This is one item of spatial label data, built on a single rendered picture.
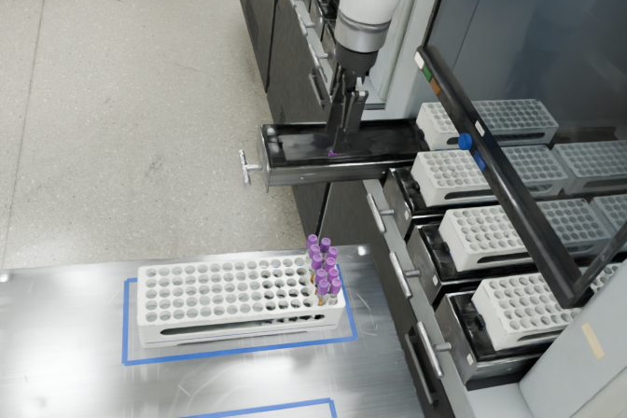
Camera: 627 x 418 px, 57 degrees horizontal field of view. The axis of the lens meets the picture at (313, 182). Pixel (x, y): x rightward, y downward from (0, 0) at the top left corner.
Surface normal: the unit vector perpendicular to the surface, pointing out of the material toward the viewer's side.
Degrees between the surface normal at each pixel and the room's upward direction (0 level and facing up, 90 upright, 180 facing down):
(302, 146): 0
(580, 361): 90
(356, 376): 0
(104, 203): 0
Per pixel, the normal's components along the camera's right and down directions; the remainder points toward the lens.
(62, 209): 0.14, -0.69
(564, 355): -0.96, 0.07
